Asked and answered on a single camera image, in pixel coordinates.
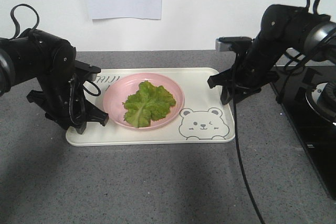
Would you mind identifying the pink round plate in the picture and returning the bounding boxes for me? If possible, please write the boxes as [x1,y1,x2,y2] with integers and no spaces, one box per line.
[103,73,184,130]

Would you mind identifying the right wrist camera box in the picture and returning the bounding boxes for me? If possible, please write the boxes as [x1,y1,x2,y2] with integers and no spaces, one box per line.
[215,36,252,53]

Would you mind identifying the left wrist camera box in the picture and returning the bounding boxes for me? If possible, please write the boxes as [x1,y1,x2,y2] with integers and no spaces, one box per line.
[75,60,101,81]

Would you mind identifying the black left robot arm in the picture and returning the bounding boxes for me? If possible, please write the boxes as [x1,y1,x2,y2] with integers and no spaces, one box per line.
[1,30,109,134]

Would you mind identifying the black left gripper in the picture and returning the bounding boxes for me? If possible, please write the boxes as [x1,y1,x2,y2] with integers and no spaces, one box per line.
[27,61,109,134]

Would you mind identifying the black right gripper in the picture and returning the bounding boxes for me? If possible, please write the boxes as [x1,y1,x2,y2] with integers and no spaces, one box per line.
[207,39,278,105]

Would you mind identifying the green lettuce leaf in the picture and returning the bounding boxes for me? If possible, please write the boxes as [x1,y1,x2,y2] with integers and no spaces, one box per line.
[123,81,176,128]

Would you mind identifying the cream bear serving tray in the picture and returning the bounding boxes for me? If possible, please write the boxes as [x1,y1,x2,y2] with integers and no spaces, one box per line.
[66,67,235,146]

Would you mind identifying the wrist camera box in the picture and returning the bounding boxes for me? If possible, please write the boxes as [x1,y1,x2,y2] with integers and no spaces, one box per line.
[215,36,252,53]
[75,60,101,81]

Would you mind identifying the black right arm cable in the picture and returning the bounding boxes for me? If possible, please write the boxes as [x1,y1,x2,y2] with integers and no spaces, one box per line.
[230,50,266,224]

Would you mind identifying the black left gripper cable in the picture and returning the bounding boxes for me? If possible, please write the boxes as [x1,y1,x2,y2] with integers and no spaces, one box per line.
[67,76,102,127]

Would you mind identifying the black glass gas stove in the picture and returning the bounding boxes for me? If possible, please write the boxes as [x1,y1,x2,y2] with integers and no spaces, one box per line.
[271,65,335,200]

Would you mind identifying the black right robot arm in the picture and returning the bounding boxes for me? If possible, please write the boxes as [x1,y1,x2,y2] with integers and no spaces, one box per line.
[207,5,335,104]

